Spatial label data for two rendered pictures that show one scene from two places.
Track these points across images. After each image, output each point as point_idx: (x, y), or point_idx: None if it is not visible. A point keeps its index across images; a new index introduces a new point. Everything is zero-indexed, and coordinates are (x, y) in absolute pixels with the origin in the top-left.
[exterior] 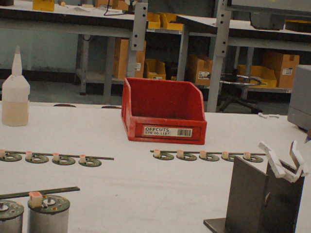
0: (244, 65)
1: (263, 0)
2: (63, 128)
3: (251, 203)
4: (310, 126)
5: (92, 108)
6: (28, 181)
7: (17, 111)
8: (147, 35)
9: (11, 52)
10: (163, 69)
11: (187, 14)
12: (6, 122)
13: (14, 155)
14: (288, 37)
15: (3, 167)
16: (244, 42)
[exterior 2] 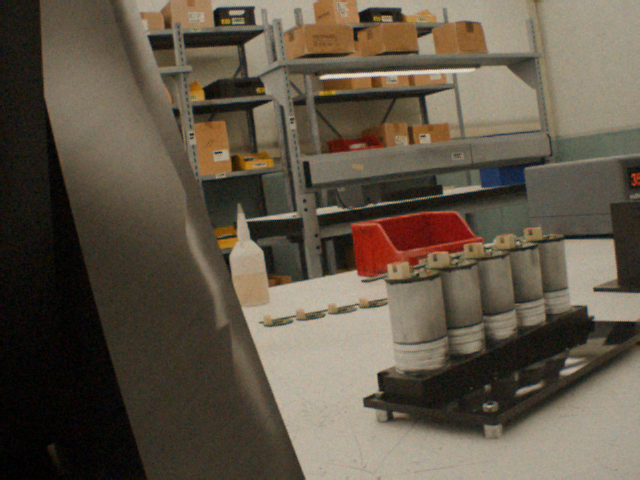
0: (325, 273)
1: (349, 169)
2: (317, 294)
3: None
4: (566, 228)
5: (312, 279)
6: (370, 320)
7: (259, 285)
8: None
9: None
10: None
11: (233, 225)
12: (247, 303)
13: (313, 314)
14: (392, 209)
15: (321, 322)
16: (340, 229)
